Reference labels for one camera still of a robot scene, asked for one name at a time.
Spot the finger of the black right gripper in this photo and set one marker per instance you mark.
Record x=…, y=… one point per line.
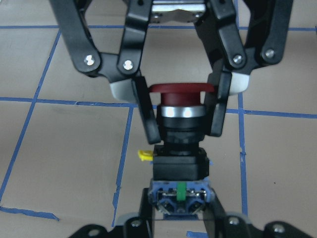
x=123, y=69

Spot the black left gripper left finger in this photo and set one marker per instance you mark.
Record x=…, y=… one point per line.
x=146, y=215

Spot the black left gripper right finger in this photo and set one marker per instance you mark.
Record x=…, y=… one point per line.
x=214, y=217

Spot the red emergency stop button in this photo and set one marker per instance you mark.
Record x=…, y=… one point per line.
x=180, y=185

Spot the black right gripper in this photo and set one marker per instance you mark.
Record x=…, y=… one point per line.
x=227, y=54

